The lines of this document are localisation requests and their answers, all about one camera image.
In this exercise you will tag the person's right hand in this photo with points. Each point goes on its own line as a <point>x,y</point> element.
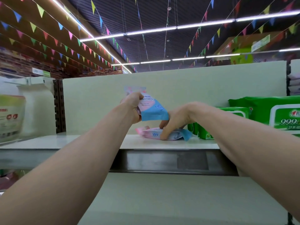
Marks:
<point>190,114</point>

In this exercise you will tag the person's left hand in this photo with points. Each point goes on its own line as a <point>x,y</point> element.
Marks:
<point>132,105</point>

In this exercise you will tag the pink-blue wipes packet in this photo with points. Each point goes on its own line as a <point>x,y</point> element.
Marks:
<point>152,110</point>
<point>151,133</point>

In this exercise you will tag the metal store shelving unit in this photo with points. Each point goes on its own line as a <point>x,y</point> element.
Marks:
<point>187,84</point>

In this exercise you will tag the pink blue packet stack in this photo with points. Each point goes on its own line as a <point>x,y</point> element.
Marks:
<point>294,86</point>

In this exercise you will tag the person's right forearm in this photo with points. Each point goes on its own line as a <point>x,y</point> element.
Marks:
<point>262,147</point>

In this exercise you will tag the person's left forearm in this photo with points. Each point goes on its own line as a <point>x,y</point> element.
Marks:
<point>56,175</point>

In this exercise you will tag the short ceiling light strip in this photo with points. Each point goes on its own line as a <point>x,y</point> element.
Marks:
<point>187,58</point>

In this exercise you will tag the diagonal ceiling light strip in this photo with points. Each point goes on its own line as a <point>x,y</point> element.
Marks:
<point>93,39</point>

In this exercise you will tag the long ceiling light strip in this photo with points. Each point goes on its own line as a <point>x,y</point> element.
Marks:
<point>187,24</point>

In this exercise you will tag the green yellow store sign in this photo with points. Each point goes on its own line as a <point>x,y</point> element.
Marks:
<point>255,49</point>

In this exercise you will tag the hanging packaged goods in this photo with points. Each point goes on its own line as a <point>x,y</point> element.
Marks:
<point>11,117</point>

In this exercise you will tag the green wall sign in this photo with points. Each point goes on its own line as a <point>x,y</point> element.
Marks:
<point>41,72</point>

